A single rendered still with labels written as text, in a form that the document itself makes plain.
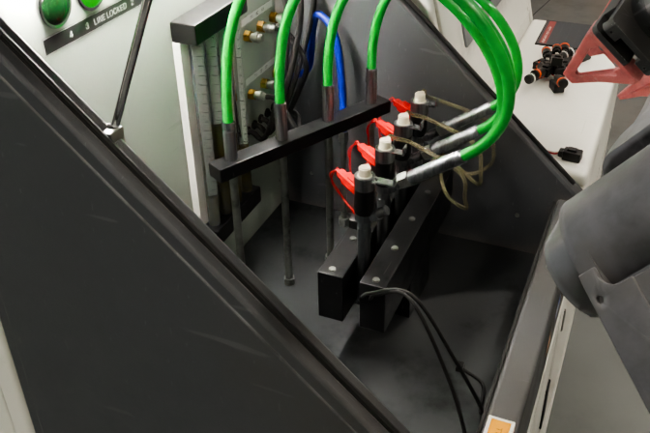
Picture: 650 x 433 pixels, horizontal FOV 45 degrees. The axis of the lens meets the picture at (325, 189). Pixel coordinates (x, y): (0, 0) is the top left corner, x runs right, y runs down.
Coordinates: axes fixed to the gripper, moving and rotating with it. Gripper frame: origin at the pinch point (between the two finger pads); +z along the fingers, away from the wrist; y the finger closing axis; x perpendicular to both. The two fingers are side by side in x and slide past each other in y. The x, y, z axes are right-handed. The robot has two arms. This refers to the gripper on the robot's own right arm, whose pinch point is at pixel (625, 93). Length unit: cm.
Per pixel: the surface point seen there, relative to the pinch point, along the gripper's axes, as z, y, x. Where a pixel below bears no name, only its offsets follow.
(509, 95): 3.3, 8.3, 15.7
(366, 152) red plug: 32.0, 11.6, 11.1
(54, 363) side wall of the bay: 44, 12, 60
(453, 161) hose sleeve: 14.0, 5.0, 17.5
